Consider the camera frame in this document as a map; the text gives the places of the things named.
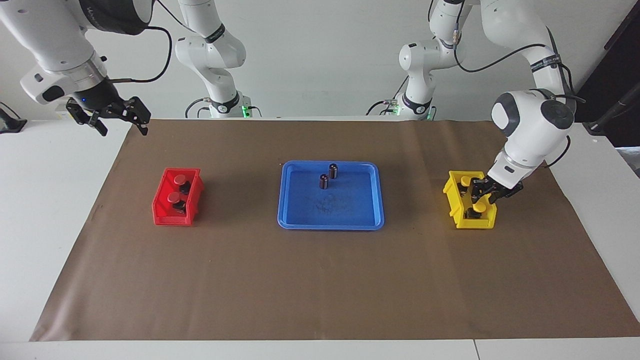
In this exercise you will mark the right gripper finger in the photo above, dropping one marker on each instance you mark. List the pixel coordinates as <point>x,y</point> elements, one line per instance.
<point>80,114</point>
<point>139,111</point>

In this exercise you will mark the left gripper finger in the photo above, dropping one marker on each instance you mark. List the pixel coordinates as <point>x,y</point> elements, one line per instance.
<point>486,197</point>
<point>481,185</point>

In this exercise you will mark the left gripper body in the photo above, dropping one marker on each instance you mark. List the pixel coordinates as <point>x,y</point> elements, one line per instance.
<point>509,192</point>

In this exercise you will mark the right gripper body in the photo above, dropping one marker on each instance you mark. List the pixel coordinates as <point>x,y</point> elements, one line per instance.
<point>98,95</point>

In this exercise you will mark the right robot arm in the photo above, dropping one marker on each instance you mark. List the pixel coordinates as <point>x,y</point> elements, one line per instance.
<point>55,45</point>

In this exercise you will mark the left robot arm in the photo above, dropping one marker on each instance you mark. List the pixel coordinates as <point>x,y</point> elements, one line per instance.
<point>535,115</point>

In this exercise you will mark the yellow push button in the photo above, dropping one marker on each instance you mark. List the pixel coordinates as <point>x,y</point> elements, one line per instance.
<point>465,180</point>
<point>479,206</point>

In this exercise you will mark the yellow plastic bin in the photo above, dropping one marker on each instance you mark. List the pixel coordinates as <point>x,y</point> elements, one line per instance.
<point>452,192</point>

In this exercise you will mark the black stand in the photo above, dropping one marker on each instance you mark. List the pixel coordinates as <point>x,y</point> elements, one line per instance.
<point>10,122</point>
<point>612,112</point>

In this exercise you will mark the red push button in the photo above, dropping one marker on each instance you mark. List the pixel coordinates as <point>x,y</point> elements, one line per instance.
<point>179,179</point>
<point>174,198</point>

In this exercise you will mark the red plastic bin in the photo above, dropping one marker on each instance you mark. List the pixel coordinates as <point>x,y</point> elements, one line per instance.
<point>165,210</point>

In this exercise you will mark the dark push button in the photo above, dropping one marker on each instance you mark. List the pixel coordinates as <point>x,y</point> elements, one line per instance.
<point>333,171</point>
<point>324,182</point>

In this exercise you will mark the blue plastic tray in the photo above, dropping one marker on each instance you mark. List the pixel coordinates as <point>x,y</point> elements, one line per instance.
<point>330,205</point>

